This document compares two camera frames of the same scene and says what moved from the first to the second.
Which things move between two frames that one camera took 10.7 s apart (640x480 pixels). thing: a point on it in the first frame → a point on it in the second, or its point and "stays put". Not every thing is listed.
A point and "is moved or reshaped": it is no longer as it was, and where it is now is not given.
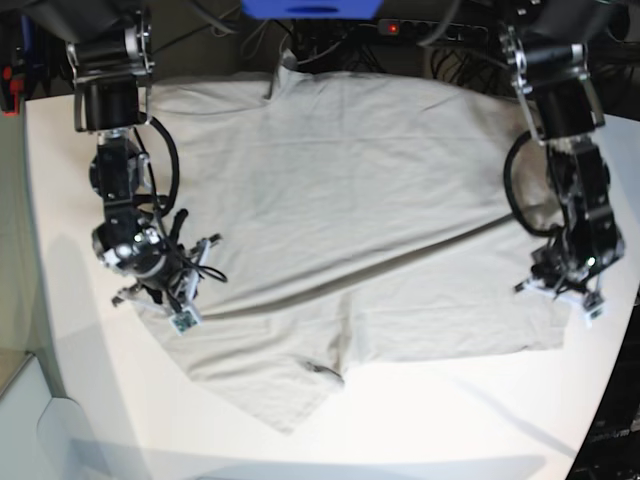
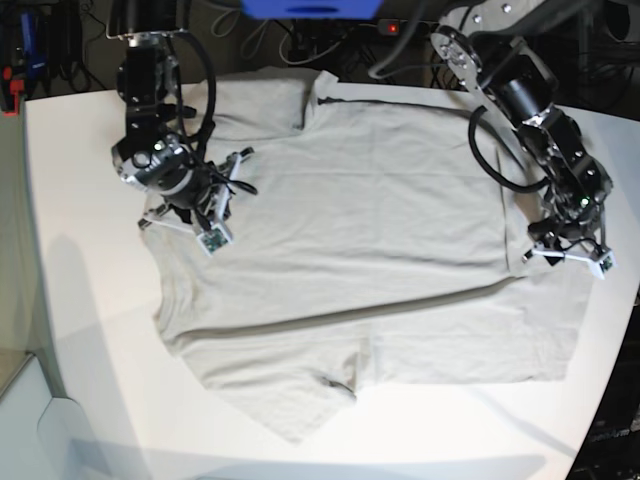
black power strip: x=428 y=28 stays put
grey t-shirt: x=357 y=218 is moved or reshaped
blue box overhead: x=314 y=10 stays put
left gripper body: x=163 y=269 → x=199 y=191
